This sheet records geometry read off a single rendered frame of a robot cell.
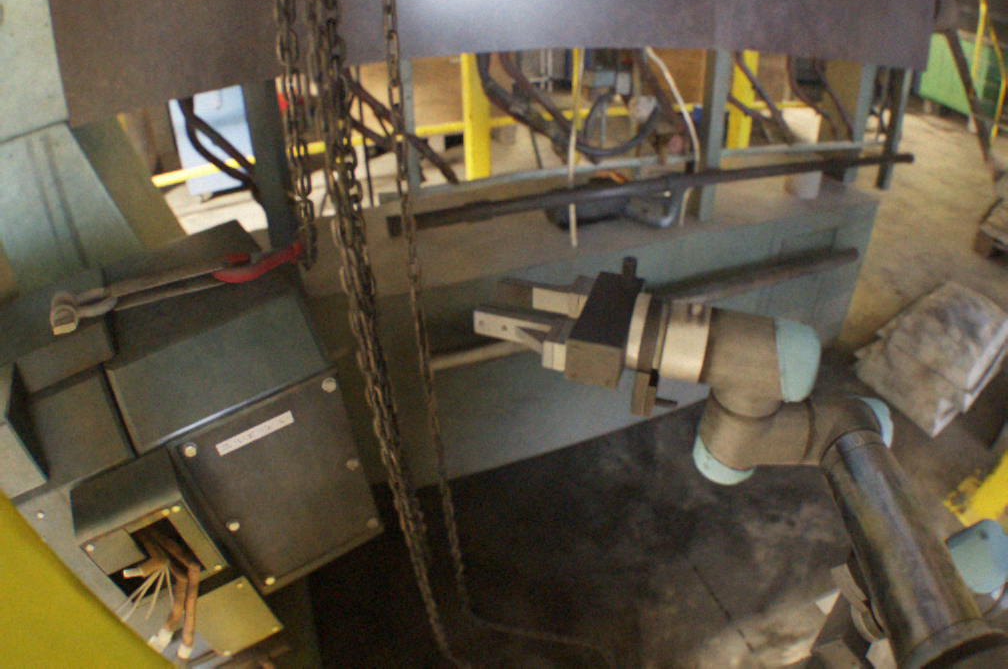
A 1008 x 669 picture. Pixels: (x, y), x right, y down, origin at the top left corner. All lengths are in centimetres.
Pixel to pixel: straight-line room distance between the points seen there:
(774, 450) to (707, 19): 95
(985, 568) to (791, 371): 29
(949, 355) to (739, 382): 153
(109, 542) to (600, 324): 52
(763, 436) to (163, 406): 62
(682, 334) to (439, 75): 351
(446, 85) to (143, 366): 347
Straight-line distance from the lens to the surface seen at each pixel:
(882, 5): 182
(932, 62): 918
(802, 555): 148
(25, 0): 115
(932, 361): 200
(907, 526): 50
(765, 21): 141
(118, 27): 103
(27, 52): 115
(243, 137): 364
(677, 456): 158
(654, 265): 131
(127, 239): 116
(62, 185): 117
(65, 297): 70
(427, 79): 388
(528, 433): 145
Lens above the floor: 115
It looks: 32 degrees down
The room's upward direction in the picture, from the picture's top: 2 degrees counter-clockwise
